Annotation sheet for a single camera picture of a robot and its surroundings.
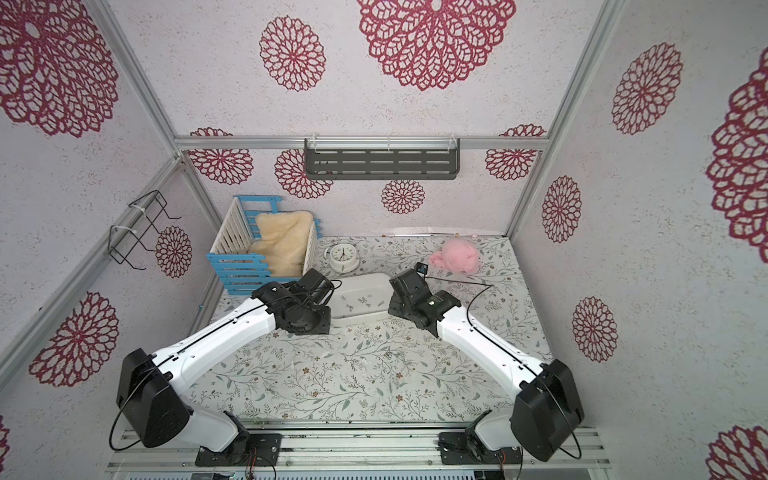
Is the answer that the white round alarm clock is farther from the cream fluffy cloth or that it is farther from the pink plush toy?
the pink plush toy

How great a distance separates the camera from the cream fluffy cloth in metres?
1.05

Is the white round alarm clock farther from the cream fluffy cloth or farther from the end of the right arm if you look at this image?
the end of the right arm
